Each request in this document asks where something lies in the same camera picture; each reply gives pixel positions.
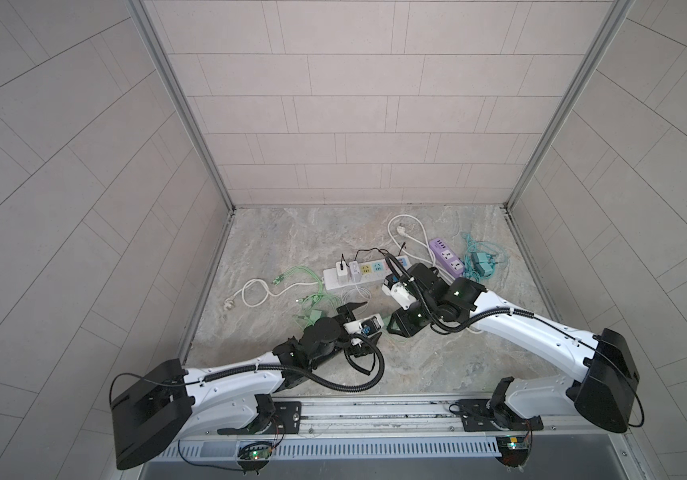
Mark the left circuit board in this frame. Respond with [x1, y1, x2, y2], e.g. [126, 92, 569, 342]
[238, 441, 275, 461]

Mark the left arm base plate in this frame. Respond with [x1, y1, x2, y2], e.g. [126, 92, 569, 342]
[218, 401, 302, 435]

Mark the circuit board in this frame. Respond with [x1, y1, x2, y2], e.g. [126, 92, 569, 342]
[495, 436, 531, 468]
[238, 441, 275, 461]

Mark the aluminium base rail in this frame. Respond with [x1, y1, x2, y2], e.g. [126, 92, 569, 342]
[126, 391, 629, 444]

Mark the teal cable bundle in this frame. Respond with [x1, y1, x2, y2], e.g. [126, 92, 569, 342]
[458, 231, 511, 287]

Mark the teal charger lower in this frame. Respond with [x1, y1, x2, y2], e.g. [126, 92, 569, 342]
[473, 262, 495, 279]

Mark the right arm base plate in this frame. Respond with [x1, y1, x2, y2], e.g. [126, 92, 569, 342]
[449, 399, 543, 432]

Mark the light green cable bundle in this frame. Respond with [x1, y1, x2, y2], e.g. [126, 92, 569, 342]
[270, 265, 342, 330]

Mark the right circuit board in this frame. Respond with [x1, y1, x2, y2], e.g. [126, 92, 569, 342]
[495, 436, 531, 468]

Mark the white square charger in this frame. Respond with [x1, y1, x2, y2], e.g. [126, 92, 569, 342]
[349, 261, 363, 283]

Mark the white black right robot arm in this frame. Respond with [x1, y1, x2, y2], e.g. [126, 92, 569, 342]
[383, 258, 643, 433]

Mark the teal charger upper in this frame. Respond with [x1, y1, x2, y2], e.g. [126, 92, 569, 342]
[471, 252, 495, 266]

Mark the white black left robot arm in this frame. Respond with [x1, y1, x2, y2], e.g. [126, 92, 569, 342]
[109, 303, 385, 470]

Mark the white multicolour power strip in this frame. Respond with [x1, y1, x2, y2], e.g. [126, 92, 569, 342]
[323, 259, 393, 292]

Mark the thin black cable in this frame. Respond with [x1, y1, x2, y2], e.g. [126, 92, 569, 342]
[340, 241, 407, 271]

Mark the teal charger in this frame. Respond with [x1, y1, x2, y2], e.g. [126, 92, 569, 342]
[471, 252, 495, 266]
[473, 262, 495, 279]

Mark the thick white power cord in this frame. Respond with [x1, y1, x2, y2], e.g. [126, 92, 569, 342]
[224, 277, 321, 311]

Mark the white cube charger black plug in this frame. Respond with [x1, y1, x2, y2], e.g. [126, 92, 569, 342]
[336, 260, 349, 285]

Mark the purple power strip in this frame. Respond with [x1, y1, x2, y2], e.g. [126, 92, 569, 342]
[429, 238, 465, 278]

